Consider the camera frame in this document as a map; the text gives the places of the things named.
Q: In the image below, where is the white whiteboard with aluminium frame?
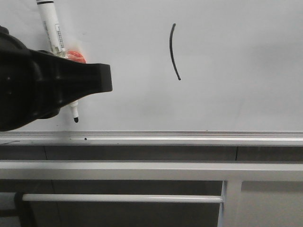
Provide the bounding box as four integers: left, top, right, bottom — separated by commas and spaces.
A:
0, 0, 303, 146

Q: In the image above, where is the white black whiteboard marker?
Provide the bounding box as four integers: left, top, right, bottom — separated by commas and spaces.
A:
35, 0, 88, 124

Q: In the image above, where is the black stand post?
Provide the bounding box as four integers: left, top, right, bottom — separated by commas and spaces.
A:
14, 192, 37, 227

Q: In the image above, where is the white metal stand frame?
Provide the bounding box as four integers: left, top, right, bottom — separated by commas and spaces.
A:
0, 160, 303, 227

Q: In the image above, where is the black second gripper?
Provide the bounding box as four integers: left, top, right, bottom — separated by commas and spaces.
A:
0, 26, 113, 131

